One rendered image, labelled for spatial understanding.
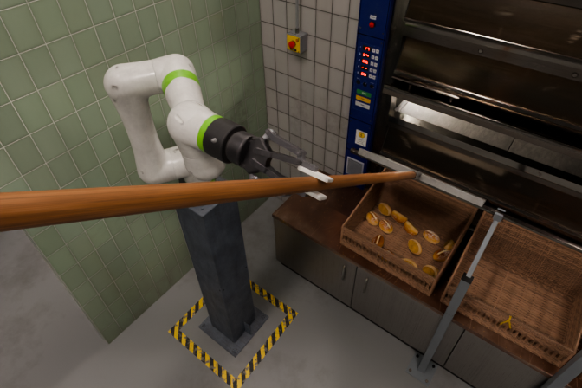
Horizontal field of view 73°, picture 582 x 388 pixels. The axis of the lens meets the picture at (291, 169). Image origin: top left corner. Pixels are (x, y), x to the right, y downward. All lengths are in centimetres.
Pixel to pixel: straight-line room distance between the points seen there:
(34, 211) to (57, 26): 147
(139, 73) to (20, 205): 102
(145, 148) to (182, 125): 61
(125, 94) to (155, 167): 35
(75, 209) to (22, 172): 155
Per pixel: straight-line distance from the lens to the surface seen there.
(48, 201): 38
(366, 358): 266
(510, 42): 187
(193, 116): 92
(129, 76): 135
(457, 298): 199
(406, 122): 224
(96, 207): 40
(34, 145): 190
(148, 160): 156
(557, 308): 245
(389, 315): 249
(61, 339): 306
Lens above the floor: 243
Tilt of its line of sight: 42 degrees down
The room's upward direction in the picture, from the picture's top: 1 degrees counter-clockwise
